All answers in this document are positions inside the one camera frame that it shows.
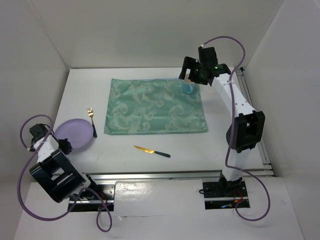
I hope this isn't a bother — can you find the aluminium right side rail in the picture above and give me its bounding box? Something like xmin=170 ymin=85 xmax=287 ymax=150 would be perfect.
xmin=234 ymin=66 xmax=275 ymax=177

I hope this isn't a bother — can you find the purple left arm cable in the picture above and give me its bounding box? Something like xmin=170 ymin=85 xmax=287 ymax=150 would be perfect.
xmin=16 ymin=114 xmax=113 ymax=232

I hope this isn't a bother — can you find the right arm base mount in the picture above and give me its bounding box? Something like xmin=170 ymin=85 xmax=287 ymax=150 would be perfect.
xmin=198 ymin=181 xmax=250 ymax=210

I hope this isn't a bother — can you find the aluminium rail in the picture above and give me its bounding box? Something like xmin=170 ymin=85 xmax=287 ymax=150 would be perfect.
xmin=82 ymin=169 xmax=275 ymax=182
xmin=234 ymin=66 xmax=275 ymax=177

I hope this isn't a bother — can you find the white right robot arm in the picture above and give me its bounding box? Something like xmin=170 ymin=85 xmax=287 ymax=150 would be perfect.
xmin=179 ymin=46 xmax=265 ymax=197

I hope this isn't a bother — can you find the gold knife dark handle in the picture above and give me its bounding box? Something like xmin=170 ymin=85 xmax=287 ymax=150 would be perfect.
xmin=134 ymin=145 xmax=171 ymax=158

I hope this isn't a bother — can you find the aluminium front rail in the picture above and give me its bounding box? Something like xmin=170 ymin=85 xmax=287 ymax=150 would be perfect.
xmin=82 ymin=169 xmax=275 ymax=182

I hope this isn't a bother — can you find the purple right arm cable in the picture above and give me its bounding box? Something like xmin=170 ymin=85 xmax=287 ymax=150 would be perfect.
xmin=199 ymin=36 xmax=271 ymax=222

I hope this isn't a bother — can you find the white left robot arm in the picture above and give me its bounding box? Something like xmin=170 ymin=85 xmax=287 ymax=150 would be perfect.
xmin=29 ymin=123 xmax=102 ymax=203

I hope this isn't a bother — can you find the blue mug white inside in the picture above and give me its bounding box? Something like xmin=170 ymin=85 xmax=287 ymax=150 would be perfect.
xmin=181 ymin=78 xmax=195 ymax=95

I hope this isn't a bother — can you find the gold fork dark handle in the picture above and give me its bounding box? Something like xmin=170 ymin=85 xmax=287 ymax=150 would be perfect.
xmin=87 ymin=107 xmax=98 ymax=138

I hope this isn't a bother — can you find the green patterned cloth placemat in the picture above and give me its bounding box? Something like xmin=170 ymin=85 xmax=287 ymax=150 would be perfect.
xmin=104 ymin=78 xmax=208 ymax=136

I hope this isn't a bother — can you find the purple plate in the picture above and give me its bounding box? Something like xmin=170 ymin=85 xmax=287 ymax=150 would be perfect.
xmin=54 ymin=118 xmax=94 ymax=150

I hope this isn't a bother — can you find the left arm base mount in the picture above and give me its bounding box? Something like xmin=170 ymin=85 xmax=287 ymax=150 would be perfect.
xmin=67 ymin=181 xmax=116 ymax=213

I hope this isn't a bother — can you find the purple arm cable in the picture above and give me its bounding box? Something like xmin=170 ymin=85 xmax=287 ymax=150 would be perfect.
xmin=199 ymin=36 xmax=271 ymax=222
xmin=16 ymin=114 xmax=113 ymax=232

